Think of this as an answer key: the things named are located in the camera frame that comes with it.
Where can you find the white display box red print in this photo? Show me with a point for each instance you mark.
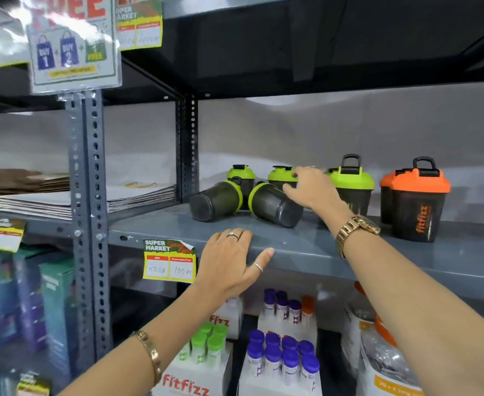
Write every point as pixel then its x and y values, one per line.
pixel 192 381
pixel 229 315

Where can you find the black shaker bottle green lid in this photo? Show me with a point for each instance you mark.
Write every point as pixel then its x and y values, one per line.
pixel 281 177
pixel 242 173
pixel 273 206
pixel 215 202

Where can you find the stack of white paper bags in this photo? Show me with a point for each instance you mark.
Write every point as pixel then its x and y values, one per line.
pixel 60 204

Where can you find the person's right thumb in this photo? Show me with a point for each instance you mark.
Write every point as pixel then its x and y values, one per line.
pixel 294 197

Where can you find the laminated promotion sign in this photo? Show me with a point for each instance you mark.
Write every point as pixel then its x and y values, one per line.
pixel 73 41

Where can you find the group of green-capped tubes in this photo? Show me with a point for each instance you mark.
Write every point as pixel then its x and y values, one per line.
pixel 207 344

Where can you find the person's left thumb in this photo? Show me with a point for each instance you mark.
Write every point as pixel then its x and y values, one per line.
pixel 261 261

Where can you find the single purple-capped white tube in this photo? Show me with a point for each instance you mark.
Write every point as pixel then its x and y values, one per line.
pixel 270 303
pixel 282 308
pixel 294 312

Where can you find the stack of brown paper bags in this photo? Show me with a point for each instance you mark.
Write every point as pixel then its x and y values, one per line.
pixel 19 181

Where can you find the person's right hand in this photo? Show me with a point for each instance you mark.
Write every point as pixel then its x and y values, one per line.
pixel 320 193

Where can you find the white pouch orange label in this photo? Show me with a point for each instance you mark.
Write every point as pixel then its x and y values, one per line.
pixel 384 362
pixel 351 325

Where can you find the teal product box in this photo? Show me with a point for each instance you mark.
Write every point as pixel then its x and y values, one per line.
pixel 58 313

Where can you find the glossy sleeved price tag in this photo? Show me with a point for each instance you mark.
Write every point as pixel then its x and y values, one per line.
pixel 7 47

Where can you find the gold wrist watch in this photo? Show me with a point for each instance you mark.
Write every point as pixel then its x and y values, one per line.
pixel 351 228

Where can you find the yellow price tag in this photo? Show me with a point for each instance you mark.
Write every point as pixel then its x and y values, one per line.
pixel 33 386
pixel 7 237
pixel 169 261
pixel 138 22

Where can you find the grey metal shelf rack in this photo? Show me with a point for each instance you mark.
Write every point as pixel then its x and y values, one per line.
pixel 308 245

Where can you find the person's left hand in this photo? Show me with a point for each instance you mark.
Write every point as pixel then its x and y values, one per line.
pixel 223 268

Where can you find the orange-capped white tube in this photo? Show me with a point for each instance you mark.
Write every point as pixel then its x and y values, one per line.
pixel 308 310

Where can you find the person's left forearm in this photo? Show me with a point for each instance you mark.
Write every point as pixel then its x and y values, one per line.
pixel 143 354

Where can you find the purple product box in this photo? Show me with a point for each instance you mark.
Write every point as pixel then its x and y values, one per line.
pixel 29 301

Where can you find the group of purple-capped tubes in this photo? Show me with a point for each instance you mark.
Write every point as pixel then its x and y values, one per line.
pixel 283 358

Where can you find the person's right forearm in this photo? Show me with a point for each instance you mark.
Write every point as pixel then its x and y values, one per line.
pixel 411 309

